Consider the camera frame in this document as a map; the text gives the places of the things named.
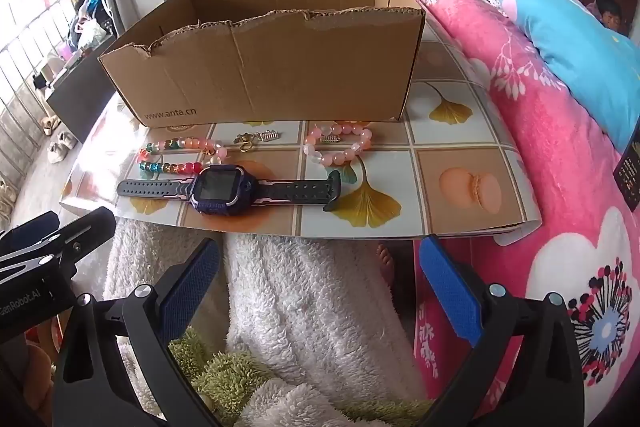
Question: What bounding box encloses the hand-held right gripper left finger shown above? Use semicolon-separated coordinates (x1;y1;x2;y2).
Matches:
52;237;222;427

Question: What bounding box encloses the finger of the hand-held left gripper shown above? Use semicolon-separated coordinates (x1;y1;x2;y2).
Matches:
0;211;60;258
0;207;118;280

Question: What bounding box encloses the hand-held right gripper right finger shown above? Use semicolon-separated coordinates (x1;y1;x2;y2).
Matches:
419;234;586;427

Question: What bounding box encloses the purple black smartwatch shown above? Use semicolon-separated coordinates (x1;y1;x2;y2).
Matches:
116;167;342;217

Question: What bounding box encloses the multicolour bead bracelet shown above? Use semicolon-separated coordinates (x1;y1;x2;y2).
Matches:
136;136;228;178

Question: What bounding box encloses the pink bead bracelet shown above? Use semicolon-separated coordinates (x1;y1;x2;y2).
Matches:
303;121;374;165

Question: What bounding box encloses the brown cardboard box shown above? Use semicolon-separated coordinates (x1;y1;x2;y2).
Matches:
98;0;427;128

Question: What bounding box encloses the person's foot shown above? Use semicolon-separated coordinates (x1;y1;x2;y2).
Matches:
376;243;397;285

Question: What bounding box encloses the pair of white shoes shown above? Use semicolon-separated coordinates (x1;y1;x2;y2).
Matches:
47;132;78;164

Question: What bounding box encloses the green fluffy cloth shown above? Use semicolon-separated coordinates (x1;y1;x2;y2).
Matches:
167;327;436;427

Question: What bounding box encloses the white fluffy blanket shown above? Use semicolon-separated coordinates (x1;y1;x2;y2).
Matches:
102;219;426;427

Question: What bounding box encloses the dark low cabinet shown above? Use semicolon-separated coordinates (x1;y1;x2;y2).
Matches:
46;49;118;145

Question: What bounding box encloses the metal balcony railing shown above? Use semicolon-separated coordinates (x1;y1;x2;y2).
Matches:
0;0;101;188

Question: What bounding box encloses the pink floral blanket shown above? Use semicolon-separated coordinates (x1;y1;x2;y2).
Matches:
404;0;640;413

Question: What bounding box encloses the black printed card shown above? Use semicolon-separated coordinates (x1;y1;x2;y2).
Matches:
614;142;640;208

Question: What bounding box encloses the pile of clothes and bags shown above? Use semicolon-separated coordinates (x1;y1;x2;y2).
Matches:
67;0;116;52

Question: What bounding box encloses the blue pillow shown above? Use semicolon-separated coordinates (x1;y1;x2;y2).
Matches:
500;0;640;152

